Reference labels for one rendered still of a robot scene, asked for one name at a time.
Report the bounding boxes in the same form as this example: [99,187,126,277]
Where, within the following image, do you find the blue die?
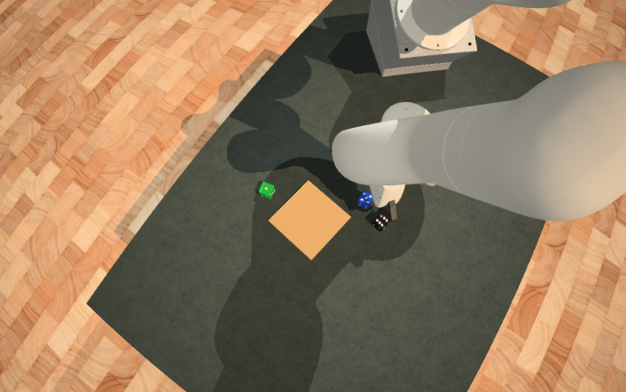
[357,191,372,209]

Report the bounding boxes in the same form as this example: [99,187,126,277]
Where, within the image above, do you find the orange flat mat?
[269,180,351,260]

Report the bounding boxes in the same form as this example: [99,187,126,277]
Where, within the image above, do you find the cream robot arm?
[332,0,626,222]

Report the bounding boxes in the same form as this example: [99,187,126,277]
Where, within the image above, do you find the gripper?
[370,184,405,221]

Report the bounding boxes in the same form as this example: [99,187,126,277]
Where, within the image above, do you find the black die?
[372,216,390,231]

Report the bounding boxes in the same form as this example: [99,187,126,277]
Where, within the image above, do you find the green die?
[259,182,276,200]

